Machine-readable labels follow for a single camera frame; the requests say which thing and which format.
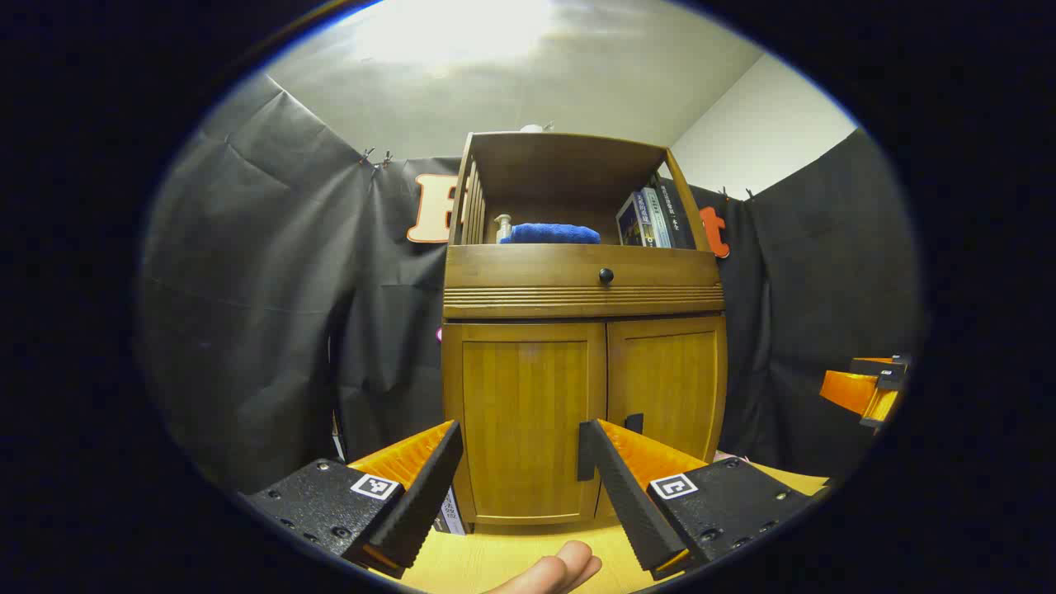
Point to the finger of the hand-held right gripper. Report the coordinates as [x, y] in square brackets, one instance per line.
[846, 390]
[881, 406]

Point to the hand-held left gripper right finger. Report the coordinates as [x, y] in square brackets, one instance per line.
[631, 511]

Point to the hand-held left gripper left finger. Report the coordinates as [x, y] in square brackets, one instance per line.
[425, 503]

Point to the wooden cabinet door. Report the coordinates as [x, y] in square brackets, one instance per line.
[520, 412]
[668, 379]

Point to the wooden double-door shoe cabinet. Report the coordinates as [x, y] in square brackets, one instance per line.
[577, 165]

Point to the wooden cabinet drawer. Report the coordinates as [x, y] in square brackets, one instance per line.
[528, 266]

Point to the pale spine book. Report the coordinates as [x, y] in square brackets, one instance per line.
[657, 216]

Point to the black backdrop cloth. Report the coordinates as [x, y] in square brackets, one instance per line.
[272, 289]

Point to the blue cover book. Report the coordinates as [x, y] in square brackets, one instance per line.
[629, 224]

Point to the small clear pump bottle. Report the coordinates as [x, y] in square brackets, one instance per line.
[502, 227]

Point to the blue folded towel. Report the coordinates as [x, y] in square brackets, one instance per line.
[553, 233]

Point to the metal clip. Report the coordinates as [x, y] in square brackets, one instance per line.
[386, 158]
[368, 155]

